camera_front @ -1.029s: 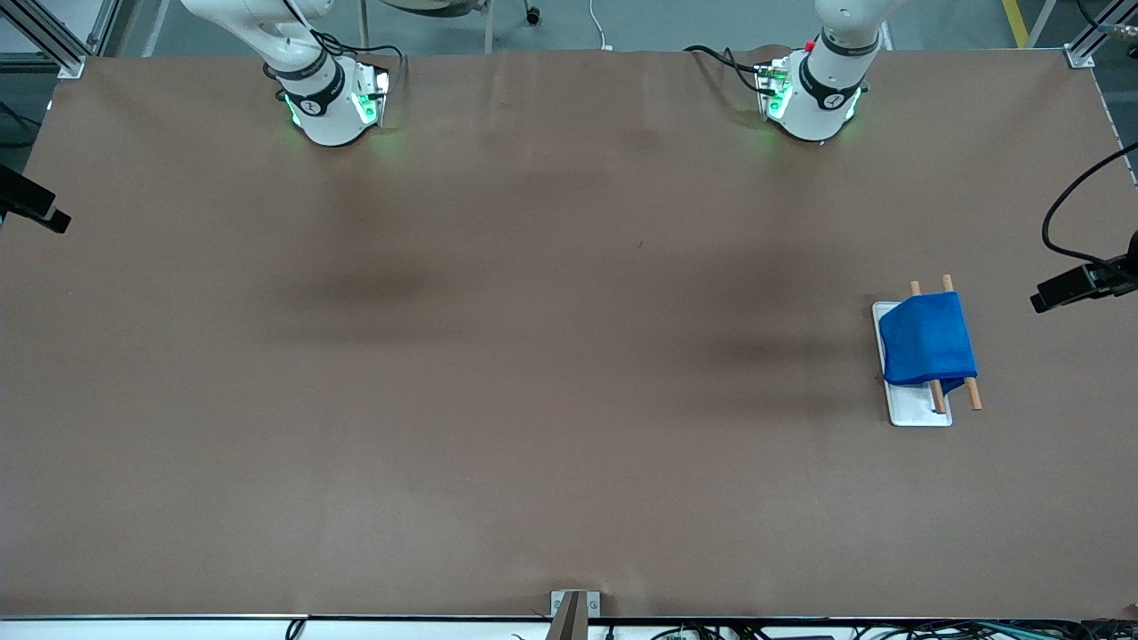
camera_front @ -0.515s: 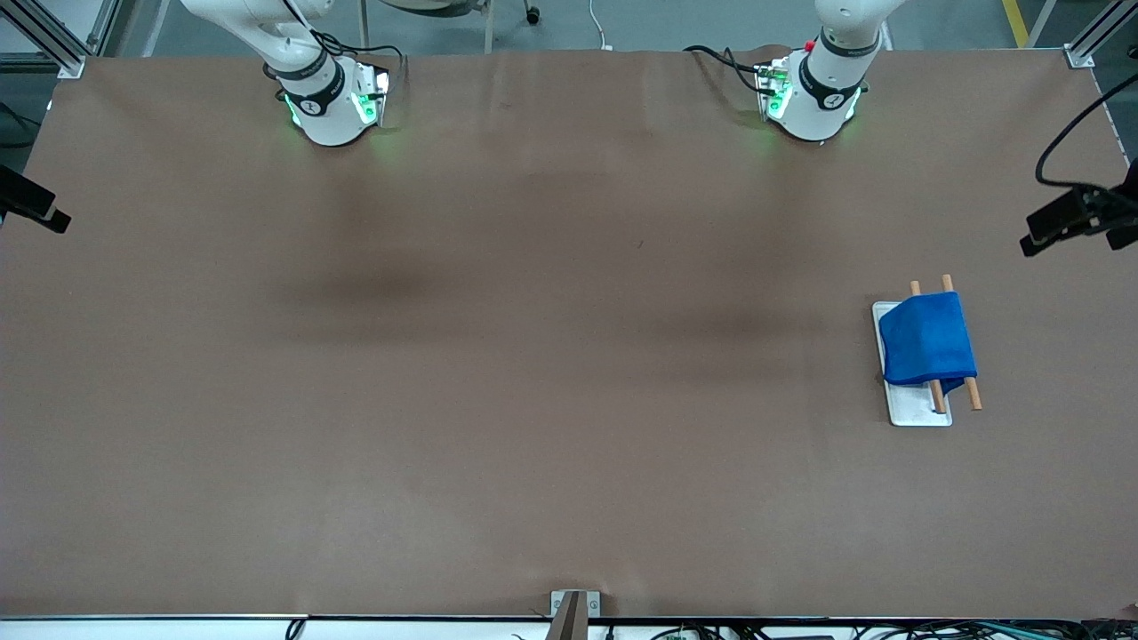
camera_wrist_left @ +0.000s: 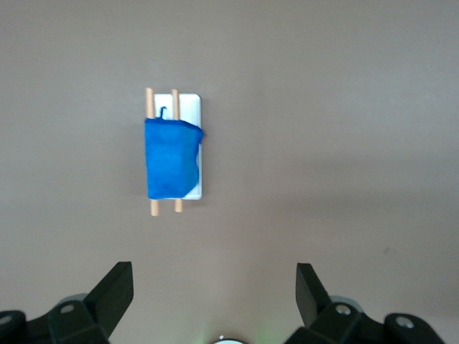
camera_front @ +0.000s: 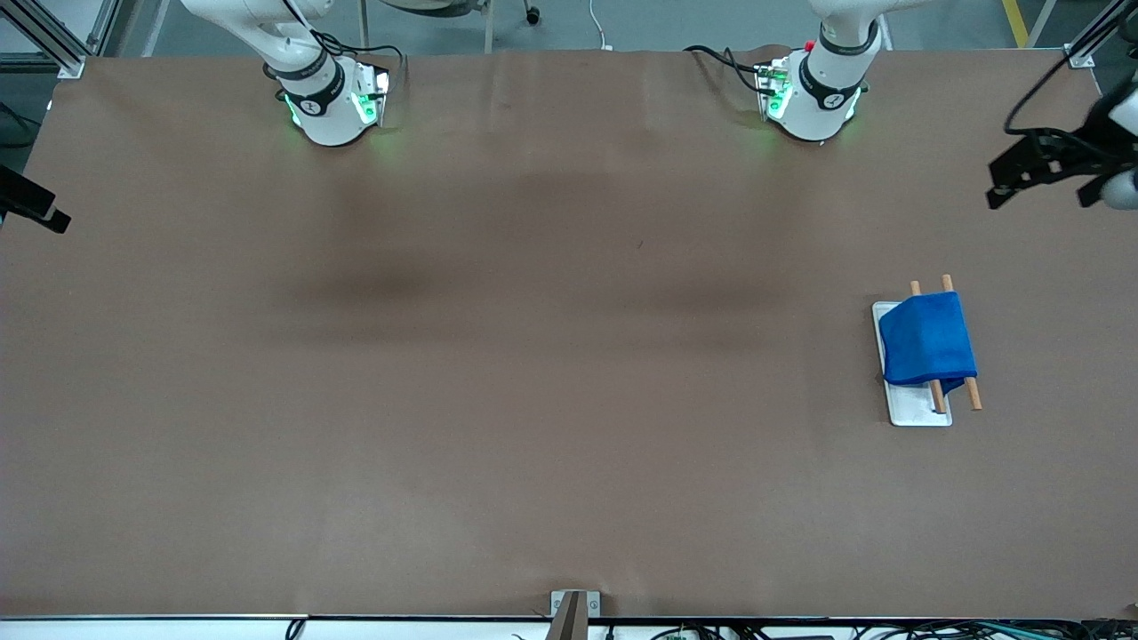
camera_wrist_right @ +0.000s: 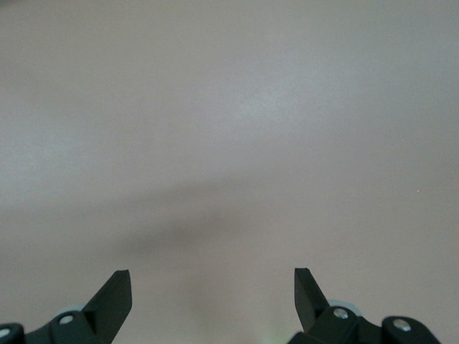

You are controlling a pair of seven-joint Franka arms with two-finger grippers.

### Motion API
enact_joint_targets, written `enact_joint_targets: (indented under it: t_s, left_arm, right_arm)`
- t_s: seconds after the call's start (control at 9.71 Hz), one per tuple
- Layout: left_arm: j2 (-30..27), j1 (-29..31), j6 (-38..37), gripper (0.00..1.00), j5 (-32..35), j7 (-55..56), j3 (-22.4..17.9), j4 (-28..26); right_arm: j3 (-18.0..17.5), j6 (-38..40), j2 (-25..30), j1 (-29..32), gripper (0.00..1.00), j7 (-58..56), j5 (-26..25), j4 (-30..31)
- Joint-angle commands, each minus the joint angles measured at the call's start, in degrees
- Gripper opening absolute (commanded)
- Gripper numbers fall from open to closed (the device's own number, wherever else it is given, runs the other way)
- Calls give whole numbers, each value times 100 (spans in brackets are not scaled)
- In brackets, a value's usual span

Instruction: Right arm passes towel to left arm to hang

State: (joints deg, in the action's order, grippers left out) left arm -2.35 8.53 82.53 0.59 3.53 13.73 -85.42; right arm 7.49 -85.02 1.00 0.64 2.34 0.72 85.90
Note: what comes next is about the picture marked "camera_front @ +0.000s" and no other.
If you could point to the blue microfibre towel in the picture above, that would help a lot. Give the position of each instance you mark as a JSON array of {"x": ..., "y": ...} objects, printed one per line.
[{"x": 929, "y": 342}]

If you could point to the brown table cover mat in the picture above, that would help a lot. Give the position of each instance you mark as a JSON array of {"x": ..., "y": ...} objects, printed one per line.
[{"x": 569, "y": 444}]

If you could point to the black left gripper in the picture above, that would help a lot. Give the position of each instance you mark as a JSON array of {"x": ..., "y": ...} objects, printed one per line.
[{"x": 1086, "y": 145}]

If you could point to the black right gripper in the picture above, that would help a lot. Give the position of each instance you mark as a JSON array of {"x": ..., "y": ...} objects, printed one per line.
[{"x": 20, "y": 196}]

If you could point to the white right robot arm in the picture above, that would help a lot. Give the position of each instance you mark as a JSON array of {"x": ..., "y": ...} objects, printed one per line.
[{"x": 324, "y": 116}]

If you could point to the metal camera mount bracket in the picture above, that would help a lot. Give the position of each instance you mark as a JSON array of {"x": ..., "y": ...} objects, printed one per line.
[{"x": 573, "y": 606}]

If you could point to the chair base with caster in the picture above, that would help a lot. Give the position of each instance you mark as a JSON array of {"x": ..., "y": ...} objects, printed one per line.
[{"x": 489, "y": 18}]

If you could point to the white towel rack wooden bars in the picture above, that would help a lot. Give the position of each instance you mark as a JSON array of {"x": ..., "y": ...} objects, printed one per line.
[{"x": 916, "y": 411}]

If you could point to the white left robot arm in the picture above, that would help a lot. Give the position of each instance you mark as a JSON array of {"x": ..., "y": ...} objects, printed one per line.
[{"x": 813, "y": 102}]

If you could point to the aluminium frame profile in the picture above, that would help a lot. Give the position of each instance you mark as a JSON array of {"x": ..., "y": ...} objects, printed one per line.
[
  {"x": 53, "y": 40},
  {"x": 1089, "y": 44}
]

